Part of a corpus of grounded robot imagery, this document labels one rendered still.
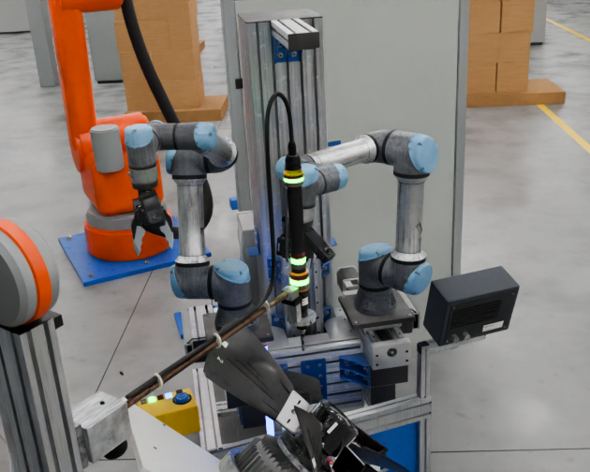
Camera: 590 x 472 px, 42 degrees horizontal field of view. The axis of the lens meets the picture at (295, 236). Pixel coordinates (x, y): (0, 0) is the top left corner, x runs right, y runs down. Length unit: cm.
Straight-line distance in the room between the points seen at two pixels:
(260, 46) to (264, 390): 117
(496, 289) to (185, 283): 100
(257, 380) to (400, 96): 226
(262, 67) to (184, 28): 716
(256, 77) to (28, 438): 155
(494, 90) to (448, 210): 596
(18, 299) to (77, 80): 461
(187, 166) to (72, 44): 318
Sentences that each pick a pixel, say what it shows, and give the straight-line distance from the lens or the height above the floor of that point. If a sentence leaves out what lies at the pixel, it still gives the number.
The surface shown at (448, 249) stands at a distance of 424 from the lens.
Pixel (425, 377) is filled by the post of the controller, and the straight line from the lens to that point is 257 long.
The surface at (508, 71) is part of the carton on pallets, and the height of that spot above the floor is 39.
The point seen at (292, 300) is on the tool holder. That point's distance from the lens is 176.
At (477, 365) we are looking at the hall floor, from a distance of 441.
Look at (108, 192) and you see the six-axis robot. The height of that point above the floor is 57.
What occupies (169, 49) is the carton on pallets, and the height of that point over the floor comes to 88.
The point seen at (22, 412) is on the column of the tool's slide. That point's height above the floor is 165.
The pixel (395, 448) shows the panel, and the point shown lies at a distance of 268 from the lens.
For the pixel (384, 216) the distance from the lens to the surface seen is 397.
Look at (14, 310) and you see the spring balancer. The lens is 116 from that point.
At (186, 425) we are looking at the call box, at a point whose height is 102.
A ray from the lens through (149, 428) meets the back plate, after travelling 178.
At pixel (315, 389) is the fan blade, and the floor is 117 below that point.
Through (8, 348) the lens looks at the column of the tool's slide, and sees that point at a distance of 123.
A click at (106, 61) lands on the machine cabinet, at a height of 35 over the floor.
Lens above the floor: 234
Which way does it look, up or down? 23 degrees down
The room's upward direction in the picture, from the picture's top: 3 degrees counter-clockwise
